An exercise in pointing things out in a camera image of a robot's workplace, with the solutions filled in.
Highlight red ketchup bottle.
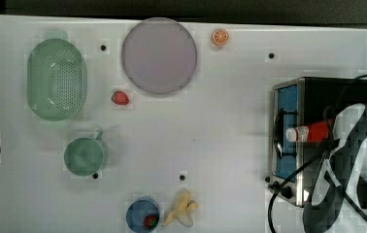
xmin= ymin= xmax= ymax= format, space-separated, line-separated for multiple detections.
xmin=284 ymin=119 xmax=332 ymax=143

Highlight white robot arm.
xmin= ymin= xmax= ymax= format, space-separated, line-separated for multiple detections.
xmin=303 ymin=104 xmax=367 ymax=233

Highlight silver toaster oven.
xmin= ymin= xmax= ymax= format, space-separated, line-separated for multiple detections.
xmin=267 ymin=77 xmax=367 ymax=207

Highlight lilac round plate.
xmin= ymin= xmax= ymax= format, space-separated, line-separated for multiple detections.
xmin=121 ymin=17 xmax=197 ymax=94

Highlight red strawberry toy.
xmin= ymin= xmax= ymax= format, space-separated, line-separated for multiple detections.
xmin=111 ymin=90 xmax=129 ymax=106

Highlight orange slice toy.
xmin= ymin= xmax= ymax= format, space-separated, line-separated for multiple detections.
xmin=211 ymin=29 xmax=229 ymax=46

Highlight peeled banana toy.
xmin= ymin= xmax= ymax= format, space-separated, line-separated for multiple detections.
xmin=162 ymin=189 xmax=199 ymax=227

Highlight blue cup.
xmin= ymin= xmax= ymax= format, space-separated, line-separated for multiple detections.
xmin=125 ymin=198 xmax=160 ymax=233

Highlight green mug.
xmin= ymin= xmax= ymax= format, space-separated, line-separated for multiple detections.
xmin=64 ymin=131 xmax=108 ymax=179

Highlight small strawberry in cup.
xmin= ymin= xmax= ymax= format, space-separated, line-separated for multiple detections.
xmin=144 ymin=215 xmax=158 ymax=230

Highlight green oval colander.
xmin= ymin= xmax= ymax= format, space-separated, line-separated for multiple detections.
xmin=26 ymin=31 xmax=87 ymax=121

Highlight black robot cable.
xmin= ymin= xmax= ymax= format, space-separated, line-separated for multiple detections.
xmin=267 ymin=149 xmax=328 ymax=233

